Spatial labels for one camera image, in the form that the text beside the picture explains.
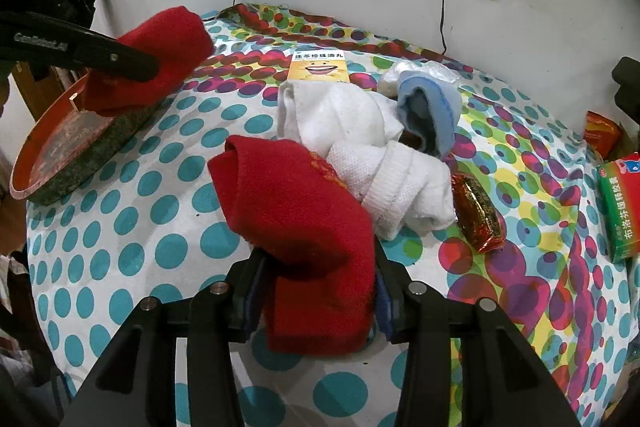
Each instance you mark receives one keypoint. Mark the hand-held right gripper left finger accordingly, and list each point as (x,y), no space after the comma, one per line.
(252,302)

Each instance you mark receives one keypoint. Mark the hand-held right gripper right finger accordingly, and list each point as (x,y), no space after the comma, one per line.
(387,307)

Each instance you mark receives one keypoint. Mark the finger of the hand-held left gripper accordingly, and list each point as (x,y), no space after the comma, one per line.
(125,59)

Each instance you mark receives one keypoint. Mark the red sock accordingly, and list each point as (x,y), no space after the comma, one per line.
(170,37)
(300,217)

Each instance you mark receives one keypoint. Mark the white sock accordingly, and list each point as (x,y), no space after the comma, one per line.
(410,192)
(340,112)

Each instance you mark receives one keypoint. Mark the round red basin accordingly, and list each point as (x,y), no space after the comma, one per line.
(55,157)

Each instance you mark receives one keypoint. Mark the red foil snack packet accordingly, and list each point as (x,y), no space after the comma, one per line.
(477,217)

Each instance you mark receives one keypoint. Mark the light blue sock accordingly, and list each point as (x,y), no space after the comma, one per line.
(440,107)

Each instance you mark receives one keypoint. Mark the polka dot tablecloth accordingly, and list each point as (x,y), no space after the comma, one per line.
(150,227)

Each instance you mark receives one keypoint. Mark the yellow medicine box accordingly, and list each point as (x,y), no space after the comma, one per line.
(320,67)

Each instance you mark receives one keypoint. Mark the clear plastic bag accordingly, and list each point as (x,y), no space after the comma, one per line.
(435,69)

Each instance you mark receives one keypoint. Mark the green medicine box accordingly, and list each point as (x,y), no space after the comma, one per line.
(622,212)

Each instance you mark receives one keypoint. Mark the orange red snack bag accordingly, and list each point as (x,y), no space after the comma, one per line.
(600,129)

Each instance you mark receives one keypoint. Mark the dark object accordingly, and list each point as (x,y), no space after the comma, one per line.
(630,97)

